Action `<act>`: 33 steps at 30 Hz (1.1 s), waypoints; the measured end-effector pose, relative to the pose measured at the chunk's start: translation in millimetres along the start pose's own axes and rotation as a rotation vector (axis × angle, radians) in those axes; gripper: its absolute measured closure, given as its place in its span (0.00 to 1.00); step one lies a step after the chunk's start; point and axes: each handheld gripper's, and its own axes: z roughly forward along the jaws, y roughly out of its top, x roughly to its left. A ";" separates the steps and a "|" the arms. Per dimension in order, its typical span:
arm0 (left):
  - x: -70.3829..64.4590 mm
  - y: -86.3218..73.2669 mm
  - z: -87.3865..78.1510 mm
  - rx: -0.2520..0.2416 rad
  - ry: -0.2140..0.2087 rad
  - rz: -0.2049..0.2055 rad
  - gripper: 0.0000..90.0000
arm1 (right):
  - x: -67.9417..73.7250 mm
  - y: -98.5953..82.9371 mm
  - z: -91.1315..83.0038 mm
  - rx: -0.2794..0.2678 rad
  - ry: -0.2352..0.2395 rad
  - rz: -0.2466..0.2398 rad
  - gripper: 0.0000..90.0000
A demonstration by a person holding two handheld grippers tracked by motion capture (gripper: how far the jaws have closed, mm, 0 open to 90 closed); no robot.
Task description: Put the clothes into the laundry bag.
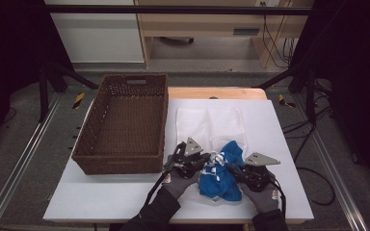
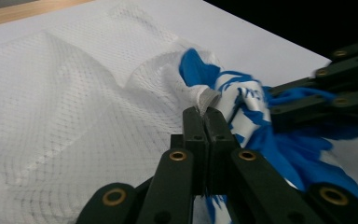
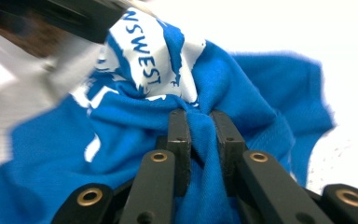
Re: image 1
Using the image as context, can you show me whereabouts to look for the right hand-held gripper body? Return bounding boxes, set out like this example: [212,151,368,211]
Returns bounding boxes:
[241,151,281,193]

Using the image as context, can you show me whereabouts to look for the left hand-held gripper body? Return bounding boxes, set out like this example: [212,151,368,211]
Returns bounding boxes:
[165,137,211,178]

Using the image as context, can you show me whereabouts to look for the blue and white garment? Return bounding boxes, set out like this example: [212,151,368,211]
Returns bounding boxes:
[198,140,246,203]

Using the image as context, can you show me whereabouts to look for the white mesh laundry bag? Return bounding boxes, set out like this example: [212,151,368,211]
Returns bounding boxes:
[174,106,249,207]

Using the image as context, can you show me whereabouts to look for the brown wicker basket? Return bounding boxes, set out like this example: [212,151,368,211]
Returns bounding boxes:
[71,73,170,176]

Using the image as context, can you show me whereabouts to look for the person's left hand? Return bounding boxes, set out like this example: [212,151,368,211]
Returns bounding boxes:
[162,169,202,200]

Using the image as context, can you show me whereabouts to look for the person's right hand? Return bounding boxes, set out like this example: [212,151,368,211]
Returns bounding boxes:
[238,179,280,215]

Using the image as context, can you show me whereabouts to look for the yellow and black tape marker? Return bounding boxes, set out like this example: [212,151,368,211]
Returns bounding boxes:
[277,93,297,109]
[71,91,87,110]

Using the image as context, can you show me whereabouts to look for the black metal stand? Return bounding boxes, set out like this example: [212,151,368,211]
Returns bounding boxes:
[255,61,318,125]
[38,60,99,123]

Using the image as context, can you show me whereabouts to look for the dark curved bar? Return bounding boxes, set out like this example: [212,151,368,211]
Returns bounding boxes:
[158,36,196,45]

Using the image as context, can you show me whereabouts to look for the light wooden desk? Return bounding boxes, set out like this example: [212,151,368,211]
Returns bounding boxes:
[133,0,316,69]

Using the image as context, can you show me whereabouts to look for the black curtain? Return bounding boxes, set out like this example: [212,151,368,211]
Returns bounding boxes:
[0,0,75,157]
[297,0,370,196]

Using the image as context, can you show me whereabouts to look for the white cabinet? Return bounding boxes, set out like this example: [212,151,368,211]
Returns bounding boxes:
[44,0,145,64]

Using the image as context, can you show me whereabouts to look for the white power strip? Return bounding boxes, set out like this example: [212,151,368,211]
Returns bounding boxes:
[254,0,281,8]

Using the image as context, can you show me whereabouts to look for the right hand-held gripper cable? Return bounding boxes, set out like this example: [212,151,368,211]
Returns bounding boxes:
[269,166,337,223]

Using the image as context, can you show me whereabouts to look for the hand-held gripper cable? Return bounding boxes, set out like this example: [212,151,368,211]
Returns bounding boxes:
[269,166,337,223]
[144,141,188,207]

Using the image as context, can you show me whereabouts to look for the left hand-held gripper cable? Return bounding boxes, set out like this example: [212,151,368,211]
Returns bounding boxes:
[144,141,188,207]

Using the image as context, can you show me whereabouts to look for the black floor cables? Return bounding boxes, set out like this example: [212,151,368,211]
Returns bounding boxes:
[281,79,334,163]

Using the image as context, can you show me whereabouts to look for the aluminium floor rail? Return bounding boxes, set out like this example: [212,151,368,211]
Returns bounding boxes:
[0,91,63,231]
[292,95,370,231]

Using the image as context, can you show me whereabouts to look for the hanging black cables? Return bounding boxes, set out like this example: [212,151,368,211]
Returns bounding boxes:
[261,2,299,69]

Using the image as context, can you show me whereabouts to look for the black horizontal frame bar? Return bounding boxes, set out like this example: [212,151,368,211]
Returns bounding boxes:
[44,4,314,16]

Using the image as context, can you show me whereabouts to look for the thin black floor cable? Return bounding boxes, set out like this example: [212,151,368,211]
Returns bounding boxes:
[2,105,17,125]

